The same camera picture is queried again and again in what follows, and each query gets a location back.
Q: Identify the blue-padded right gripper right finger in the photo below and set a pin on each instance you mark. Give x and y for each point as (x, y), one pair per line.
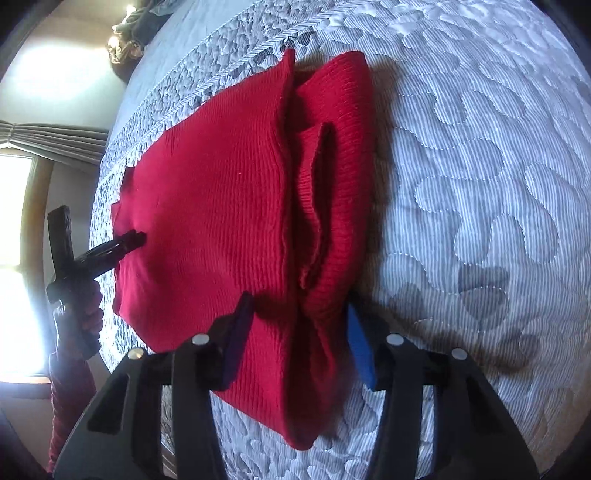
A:
(474, 436)

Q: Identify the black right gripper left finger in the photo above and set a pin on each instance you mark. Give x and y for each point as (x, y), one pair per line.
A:
(119, 435)

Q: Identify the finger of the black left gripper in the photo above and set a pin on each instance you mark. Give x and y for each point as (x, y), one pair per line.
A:
(106, 256)

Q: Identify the red knit sweater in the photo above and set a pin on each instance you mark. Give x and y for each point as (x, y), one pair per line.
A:
(265, 189)

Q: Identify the red-sleeved left forearm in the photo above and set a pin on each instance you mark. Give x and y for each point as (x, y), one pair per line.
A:
(72, 388)

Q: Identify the pile of clothes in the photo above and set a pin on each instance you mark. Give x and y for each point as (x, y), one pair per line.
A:
(136, 30)

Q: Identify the person's left hand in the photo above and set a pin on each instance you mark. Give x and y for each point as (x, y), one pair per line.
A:
(82, 314)

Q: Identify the grey curtain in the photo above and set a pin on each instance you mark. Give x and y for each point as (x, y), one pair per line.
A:
(66, 144)

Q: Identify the grey quilted leaf bedspread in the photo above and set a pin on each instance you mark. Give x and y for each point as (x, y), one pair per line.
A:
(482, 207)

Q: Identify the wooden window frame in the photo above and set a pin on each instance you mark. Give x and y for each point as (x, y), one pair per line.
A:
(31, 246)

